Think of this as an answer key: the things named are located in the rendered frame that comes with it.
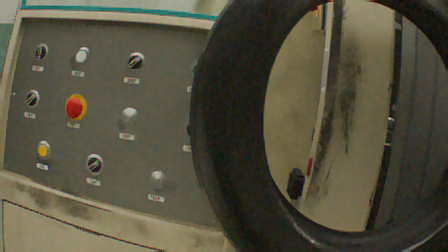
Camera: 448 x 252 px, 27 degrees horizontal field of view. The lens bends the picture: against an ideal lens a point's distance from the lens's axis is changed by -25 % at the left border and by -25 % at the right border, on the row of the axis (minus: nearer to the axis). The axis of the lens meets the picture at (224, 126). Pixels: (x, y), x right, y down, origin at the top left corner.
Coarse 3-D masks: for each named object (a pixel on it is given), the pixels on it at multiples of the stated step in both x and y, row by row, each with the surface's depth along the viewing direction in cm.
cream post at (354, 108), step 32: (352, 0) 176; (352, 32) 177; (384, 32) 177; (352, 64) 177; (384, 64) 177; (320, 96) 187; (352, 96) 177; (384, 96) 177; (320, 128) 179; (352, 128) 178; (384, 128) 178; (320, 160) 178; (352, 160) 178; (320, 192) 178; (352, 192) 178; (320, 224) 179; (352, 224) 179
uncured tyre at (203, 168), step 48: (240, 0) 142; (288, 0) 139; (336, 0) 165; (384, 0) 165; (432, 0) 139; (240, 48) 140; (192, 96) 145; (240, 96) 140; (192, 144) 145; (240, 144) 140; (240, 192) 140; (432, 192) 167; (240, 240) 143; (288, 240) 140; (336, 240) 167; (384, 240) 167; (432, 240) 140
